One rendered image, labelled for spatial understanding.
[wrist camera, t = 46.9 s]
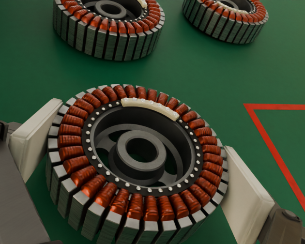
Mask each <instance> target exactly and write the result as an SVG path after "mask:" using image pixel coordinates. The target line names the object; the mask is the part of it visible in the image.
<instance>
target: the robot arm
mask: <svg viewBox="0 0 305 244"><path fill-rule="evenodd" d="M62 105H63V102H62V100H60V99H56V98H53V99H51V100H50V101H49V102H48V103H46V104H45V105H44V106H43V107H42V108H41V109H40V110H38V111H37V112H36V113H35V114H34V115H33V116H32V117H30V118H29V119H28V120H27V121H26V122H25V123H24V124H21V123H17V122H10V123H6V122H4V121H2V120H0V244H63V242H62V241H60V240H56V241H51V240H50V237H49V235H48V233H47V231H46V228H45V227H44V224H43V222H42V220H41V218H40V216H39V213H38V211H37V209H36V207H35V205H34V202H33V200H32V198H31V196H30V193H29V191H28V189H27V187H26V185H25V183H26V182H27V180H28V179H29V177H30V176H31V174H32V173H33V172H34V170H35V169H36V167H37V166H38V165H39V163H40V162H41V160H42V159H43V157H44V156H45V154H46V153H47V142H48V133H49V129H50V127H51V126H52V122H53V120H54V118H55V116H56V115H57V114H58V110H59V109H60V108H61V107H62ZM222 149H223V150H225V153H226V156H227V158H226V160H225V161H227V162H228V168H229V169H228V171H227V173H229V182H228V183H227V185H228V187H227V190H226V193H225V194H224V196H223V199H222V201H221V202H220V206H221V208H222V210H223V212H224V215H225V217H226V219H227V221H228V223H229V226H230V228H231V230H232V232H233V235H234V237H235V239H236V241H237V244H256V242H257V240H259V242H260V244H305V227H303V222H302V220H301V219H300V217H298V216H297V215H296V214H295V213H293V212H291V211H289V210H286V209H283V208H281V207H280V206H279V205H278V203H277V202H276V201H275V199H274V198H273V197H272V196H271V194H270V193H269V192H268V191H267V190H266V189H265V188H264V187H263V186H262V185H261V184H260V182H259V181H258V180H257V178H256V177H255V176H254V174H253V173H252V172H251V171H250V169H249V168H248V167H247V165H246V164H245V163H244V162H243V160H242V159H241V158H240V156H239V155H238V154H237V153H236V152H235V150H234V149H233V148H232V147H230V146H224V147H223V148H222Z"/></svg>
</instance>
